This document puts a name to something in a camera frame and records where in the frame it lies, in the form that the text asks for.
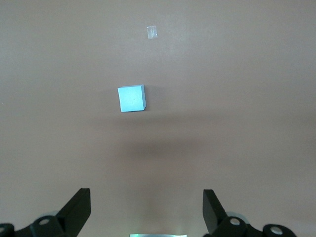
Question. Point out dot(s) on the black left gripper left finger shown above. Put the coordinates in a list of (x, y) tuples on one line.
[(71, 214)]

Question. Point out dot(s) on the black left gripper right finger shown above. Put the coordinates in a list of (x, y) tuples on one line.
[(214, 214)]

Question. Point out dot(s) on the light blue foam block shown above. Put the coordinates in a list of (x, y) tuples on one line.
[(132, 98)]

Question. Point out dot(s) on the clear tape piece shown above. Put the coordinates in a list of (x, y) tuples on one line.
[(152, 32)]

